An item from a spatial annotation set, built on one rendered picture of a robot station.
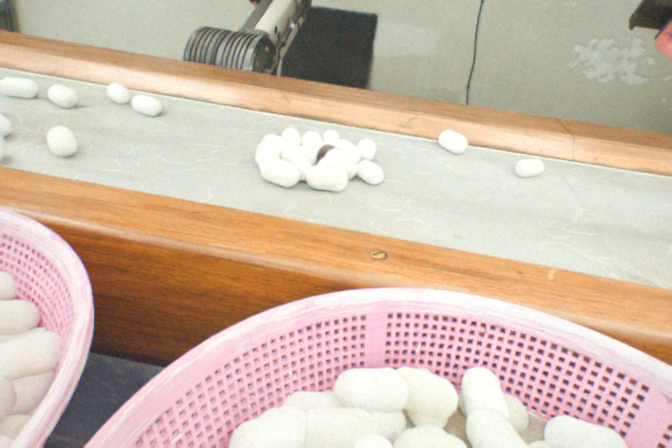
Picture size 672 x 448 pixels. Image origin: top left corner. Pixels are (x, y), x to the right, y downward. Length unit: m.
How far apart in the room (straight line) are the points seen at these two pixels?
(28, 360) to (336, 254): 0.15
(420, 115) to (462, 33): 1.93
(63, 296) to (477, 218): 0.30
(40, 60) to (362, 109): 0.42
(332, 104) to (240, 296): 0.38
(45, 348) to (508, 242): 0.30
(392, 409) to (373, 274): 0.07
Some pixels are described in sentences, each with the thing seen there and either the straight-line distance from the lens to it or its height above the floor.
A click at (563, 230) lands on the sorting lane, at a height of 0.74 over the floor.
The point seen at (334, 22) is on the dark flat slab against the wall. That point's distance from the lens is 2.48.
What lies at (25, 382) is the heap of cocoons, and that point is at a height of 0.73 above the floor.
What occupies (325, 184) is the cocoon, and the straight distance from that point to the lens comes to 0.40.
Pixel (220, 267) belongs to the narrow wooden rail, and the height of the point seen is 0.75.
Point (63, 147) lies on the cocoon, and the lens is 0.45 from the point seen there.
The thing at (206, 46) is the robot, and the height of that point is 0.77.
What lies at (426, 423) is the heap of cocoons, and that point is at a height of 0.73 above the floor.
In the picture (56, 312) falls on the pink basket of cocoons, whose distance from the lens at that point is 0.27.
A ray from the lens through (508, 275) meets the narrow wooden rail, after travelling 0.29.
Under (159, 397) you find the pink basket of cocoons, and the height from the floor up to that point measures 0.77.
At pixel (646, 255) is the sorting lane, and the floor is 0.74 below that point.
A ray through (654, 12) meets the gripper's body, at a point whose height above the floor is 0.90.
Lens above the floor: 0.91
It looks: 25 degrees down
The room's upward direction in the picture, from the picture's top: 8 degrees clockwise
